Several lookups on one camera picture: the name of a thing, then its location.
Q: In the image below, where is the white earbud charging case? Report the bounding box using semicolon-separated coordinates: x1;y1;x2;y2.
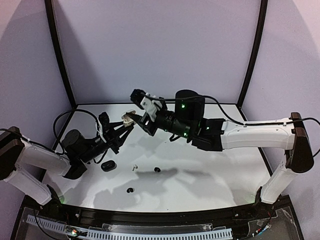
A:
121;109;136;128

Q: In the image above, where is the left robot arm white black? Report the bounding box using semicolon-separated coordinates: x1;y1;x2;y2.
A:
0;121;134;206

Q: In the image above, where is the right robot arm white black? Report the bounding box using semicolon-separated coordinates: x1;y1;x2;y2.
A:
130;89;315;205

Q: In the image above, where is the black earbud charging case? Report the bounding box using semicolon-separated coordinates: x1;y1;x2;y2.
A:
100;160;117;172

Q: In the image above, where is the black earbud center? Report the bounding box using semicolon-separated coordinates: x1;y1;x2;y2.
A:
154;167;161;173

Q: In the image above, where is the black earbud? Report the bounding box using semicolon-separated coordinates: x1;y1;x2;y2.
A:
154;167;161;173
126;187;135;193

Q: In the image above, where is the black earbud front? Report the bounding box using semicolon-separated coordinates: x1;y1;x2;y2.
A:
126;187;135;193

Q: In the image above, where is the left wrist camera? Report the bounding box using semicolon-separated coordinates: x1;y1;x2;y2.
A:
96;112;110;143

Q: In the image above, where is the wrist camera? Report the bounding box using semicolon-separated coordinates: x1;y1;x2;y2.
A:
130;89;167;122
96;112;110;143

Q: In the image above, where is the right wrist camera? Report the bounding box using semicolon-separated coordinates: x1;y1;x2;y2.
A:
130;89;167;122

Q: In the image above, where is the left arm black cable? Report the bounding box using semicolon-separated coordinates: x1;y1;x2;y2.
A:
52;109;107;165

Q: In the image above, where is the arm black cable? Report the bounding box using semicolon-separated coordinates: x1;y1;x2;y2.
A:
143;92;320;127
52;109;107;165

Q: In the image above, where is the black front aluminium rail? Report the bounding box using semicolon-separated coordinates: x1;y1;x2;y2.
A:
59;204;268;227

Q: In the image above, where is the white slotted cable duct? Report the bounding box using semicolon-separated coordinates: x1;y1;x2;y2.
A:
25;214;233;240

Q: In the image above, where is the left black frame post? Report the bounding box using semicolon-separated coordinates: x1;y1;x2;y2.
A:
44;0;77;109

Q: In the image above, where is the black frame post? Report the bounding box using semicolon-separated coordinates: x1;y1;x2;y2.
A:
44;0;77;109
236;0;268;109

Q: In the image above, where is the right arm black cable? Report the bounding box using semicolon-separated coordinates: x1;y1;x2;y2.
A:
143;92;320;127

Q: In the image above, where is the right black frame post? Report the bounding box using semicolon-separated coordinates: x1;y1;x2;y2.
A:
236;0;268;109

